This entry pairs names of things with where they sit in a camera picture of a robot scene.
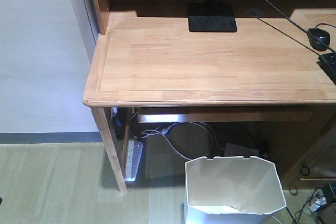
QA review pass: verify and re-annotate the white plastic trash bin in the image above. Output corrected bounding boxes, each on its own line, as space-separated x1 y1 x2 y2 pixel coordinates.
184 156 287 223

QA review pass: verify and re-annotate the wooden desk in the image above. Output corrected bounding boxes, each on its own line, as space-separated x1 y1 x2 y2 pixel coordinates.
83 0 335 191

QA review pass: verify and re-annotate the black computer mouse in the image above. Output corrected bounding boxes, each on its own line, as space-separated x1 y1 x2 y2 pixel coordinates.
308 28 331 51

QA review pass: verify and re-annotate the black monitor cable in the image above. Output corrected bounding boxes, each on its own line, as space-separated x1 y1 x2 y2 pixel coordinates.
247 0 336 53

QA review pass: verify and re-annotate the white power strip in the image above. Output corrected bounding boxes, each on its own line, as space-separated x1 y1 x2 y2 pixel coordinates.
124 140 143 182

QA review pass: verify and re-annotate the black desktop power strip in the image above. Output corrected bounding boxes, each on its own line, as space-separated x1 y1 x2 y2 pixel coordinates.
318 52 335 84

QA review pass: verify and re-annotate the white cable under desk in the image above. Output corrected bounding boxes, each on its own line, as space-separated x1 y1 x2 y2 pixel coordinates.
130 121 226 161

